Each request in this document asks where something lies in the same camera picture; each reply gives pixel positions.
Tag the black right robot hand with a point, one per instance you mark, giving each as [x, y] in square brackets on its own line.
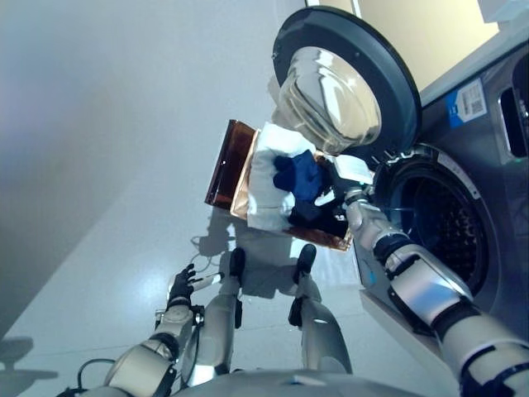
[351, 169]

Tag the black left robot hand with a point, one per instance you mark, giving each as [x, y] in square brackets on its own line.
[179, 287]

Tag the blue garment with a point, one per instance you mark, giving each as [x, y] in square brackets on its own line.
[303, 173]

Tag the black garment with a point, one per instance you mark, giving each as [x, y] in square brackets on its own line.
[318, 223]

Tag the white garment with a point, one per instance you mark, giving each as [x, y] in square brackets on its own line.
[264, 182]

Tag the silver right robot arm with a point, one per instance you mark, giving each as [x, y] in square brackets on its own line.
[430, 289]

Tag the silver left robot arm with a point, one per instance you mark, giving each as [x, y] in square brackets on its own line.
[136, 368]

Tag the dark grey washing machine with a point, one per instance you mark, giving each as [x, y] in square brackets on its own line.
[454, 136]

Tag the round glass washing machine door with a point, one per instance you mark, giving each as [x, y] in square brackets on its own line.
[372, 54]

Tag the silver left robot leg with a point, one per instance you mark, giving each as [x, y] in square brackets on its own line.
[215, 331]

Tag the silver robot leg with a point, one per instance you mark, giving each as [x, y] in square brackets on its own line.
[215, 331]
[326, 331]

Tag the rectangular wicker laundry basket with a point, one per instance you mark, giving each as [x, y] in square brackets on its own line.
[241, 198]

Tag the brown transparent acrylic stand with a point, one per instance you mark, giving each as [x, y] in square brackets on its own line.
[227, 165]

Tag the tall blue label sticker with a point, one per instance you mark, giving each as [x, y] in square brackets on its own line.
[467, 101]

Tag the silver robot torso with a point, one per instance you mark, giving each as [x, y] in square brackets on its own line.
[289, 384]

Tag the silver right robot leg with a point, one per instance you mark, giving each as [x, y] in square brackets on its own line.
[326, 331]

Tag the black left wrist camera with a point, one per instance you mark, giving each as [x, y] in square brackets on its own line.
[197, 314]

